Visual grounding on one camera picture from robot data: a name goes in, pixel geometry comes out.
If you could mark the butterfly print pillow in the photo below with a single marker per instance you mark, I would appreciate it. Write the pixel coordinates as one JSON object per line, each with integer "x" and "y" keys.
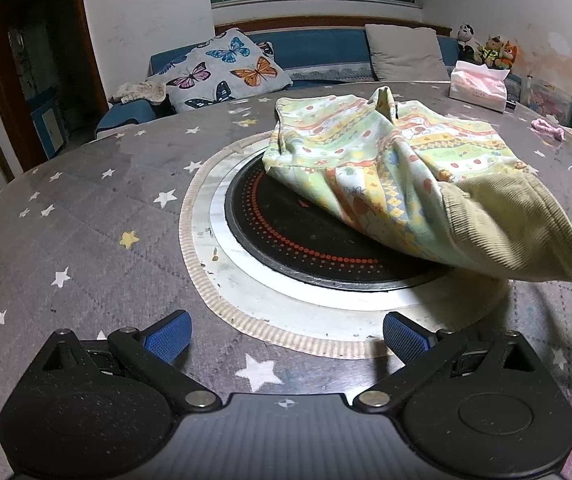
{"x": 230, "y": 66}

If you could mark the pink scrunchie headband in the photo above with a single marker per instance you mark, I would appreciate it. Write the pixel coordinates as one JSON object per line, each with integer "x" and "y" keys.
{"x": 541, "y": 125}

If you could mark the cream cloth on sofa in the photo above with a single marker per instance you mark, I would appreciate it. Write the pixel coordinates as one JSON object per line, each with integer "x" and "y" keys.
{"x": 152, "y": 91}

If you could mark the panda plush toy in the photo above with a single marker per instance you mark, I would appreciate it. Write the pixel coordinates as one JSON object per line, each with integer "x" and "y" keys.
{"x": 468, "y": 46}

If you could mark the pink tissue box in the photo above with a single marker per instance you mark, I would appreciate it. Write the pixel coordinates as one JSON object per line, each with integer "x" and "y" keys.
{"x": 479, "y": 85}

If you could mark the orange fox plush toy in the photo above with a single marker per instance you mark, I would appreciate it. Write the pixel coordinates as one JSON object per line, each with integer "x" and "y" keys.
{"x": 507, "y": 56}

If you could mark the blue sofa bench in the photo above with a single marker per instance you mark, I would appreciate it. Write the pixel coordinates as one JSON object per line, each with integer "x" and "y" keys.
{"x": 311, "y": 56}

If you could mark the dark wooden door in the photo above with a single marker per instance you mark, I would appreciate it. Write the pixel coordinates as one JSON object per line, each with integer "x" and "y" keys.
{"x": 51, "y": 94}

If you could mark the clear plastic toy box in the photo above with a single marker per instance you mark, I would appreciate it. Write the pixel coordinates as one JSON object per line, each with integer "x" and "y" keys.
{"x": 546, "y": 100}

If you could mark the round black induction cooktop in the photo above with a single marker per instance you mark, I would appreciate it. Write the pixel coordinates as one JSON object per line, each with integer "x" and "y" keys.
{"x": 300, "y": 240}

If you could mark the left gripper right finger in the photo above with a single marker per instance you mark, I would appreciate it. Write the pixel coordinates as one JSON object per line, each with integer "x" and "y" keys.
{"x": 423, "y": 354}

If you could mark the grey plain pillow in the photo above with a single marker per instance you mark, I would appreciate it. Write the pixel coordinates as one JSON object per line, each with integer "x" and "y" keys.
{"x": 405, "y": 54}

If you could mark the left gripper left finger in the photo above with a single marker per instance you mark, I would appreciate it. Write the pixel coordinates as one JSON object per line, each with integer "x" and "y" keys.
{"x": 148, "y": 356}

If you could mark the yellow bear plush toy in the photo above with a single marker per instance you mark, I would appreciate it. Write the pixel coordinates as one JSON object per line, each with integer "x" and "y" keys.
{"x": 491, "y": 50}

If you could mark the colourful patterned child garment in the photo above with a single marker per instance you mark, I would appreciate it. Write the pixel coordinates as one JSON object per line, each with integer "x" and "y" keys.
{"x": 440, "y": 188}

